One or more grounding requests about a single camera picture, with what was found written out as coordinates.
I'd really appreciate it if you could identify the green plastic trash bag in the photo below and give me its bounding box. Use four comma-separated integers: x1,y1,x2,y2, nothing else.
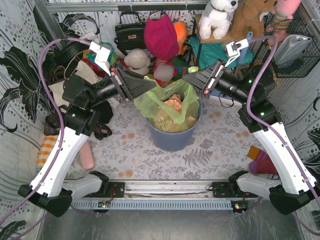
134,74,200,133

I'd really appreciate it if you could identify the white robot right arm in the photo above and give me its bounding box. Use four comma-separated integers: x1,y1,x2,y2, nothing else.
182,60,320,215

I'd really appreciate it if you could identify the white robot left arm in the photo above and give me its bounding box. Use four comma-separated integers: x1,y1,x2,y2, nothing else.
18,63,157,217

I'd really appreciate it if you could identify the cream canvas tote bag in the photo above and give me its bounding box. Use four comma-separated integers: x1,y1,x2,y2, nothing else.
48,60,102,107

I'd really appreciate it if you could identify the crumpled brown paper trash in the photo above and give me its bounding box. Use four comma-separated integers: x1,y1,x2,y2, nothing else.
164,93,182,113

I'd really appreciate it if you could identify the magenta cloth bag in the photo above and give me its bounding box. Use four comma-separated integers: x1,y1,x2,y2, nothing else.
144,14,179,60

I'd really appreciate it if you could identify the blue trash bin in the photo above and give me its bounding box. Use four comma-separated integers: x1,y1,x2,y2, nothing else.
145,99,203,152

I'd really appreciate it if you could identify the white round plush toy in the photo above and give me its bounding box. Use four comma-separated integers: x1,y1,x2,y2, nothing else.
123,48,151,76

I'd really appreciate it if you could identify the teal folded towel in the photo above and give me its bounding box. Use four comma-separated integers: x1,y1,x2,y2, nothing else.
188,36,255,73

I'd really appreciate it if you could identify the black leather handbag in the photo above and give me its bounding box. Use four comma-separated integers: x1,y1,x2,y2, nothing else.
114,11,147,56

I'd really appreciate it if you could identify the small wooden shelf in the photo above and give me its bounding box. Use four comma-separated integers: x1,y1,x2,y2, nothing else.
193,13,266,86

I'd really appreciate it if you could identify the black round hat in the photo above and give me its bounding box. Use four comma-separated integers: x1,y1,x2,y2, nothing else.
54,41,89,67

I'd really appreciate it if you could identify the orange plush toy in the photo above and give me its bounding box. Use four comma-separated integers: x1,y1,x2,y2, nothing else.
173,21,188,55

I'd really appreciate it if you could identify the white husky plush dog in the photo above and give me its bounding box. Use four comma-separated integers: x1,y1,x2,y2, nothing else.
198,0,239,40

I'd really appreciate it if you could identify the brown plush dog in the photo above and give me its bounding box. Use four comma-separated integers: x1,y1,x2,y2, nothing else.
230,0,278,40

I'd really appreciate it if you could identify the silver pouch in basket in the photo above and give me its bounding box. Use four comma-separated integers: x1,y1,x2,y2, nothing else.
273,34,312,65

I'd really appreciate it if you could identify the pink pencil case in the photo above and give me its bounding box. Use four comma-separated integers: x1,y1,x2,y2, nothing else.
78,141,95,171

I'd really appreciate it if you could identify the orange checkered cloth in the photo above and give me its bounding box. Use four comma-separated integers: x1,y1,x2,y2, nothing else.
36,135,58,168

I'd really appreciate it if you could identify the striped red purple sock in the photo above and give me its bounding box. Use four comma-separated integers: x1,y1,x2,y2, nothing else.
247,145,277,174

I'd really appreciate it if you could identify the pink plush toy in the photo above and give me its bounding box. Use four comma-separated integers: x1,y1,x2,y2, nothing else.
270,0,301,29

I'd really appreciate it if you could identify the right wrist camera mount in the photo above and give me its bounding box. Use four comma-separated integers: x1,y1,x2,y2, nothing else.
224,38,249,67

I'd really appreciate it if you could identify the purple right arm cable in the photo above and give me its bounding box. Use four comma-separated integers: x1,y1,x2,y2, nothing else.
246,35,320,236

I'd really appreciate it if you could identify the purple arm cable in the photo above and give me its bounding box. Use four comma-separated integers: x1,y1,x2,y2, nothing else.
0,37,101,227
246,35,320,236

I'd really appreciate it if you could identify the black wire basket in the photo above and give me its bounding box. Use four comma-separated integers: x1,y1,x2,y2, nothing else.
264,12,320,79

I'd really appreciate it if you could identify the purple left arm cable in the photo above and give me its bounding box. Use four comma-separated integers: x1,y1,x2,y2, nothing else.
0,37,101,227

